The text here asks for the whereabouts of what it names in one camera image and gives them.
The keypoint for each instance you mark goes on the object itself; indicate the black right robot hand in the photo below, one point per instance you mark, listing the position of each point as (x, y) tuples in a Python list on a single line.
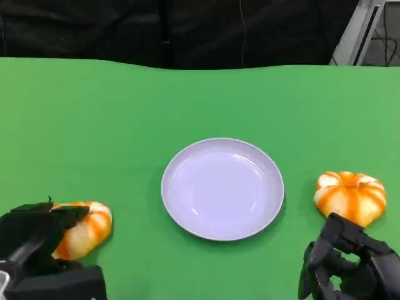
[(375, 268)]

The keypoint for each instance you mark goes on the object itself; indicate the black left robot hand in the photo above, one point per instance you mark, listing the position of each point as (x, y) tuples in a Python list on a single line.
[(28, 234)]

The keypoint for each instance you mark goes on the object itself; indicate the orange white toy bread roll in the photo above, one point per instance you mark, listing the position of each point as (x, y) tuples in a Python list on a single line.
[(90, 228), (347, 195)]

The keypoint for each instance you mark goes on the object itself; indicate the green table cloth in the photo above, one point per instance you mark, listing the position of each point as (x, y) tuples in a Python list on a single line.
[(93, 125)]

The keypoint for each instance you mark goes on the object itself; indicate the lilac plate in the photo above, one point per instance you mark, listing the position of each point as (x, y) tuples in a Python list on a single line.
[(222, 190)]

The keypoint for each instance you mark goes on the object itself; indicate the black drape backdrop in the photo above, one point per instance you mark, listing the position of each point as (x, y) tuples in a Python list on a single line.
[(125, 31)]

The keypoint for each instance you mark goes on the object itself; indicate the grey metal frame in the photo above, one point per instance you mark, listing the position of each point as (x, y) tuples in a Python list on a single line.
[(350, 40)]

